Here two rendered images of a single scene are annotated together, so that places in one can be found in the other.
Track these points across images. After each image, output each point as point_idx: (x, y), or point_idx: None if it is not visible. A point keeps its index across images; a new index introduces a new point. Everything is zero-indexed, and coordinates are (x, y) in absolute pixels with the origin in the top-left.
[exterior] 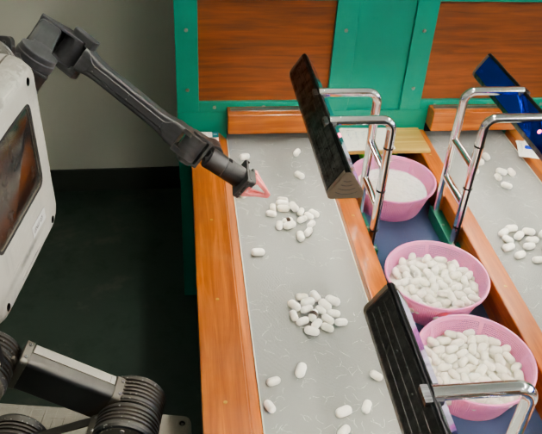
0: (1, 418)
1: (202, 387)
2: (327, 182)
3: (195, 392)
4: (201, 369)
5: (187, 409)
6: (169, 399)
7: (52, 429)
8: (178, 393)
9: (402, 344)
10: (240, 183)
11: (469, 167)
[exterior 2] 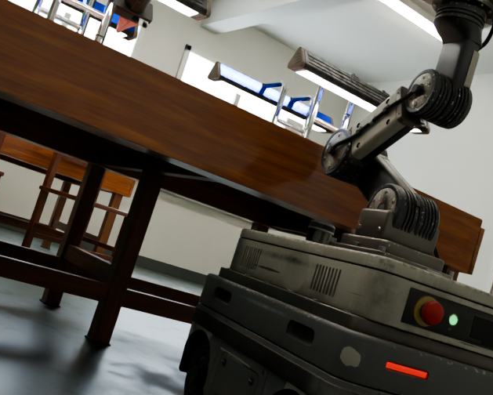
0: (400, 187)
1: (311, 140)
2: (202, 5)
3: (3, 375)
4: (297, 135)
5: (37, 385)
6: (23, 390)
7: (391, 172)
8: (10, 384)
9: (331, 66)
10: (146, 9)
11: (82, 26)
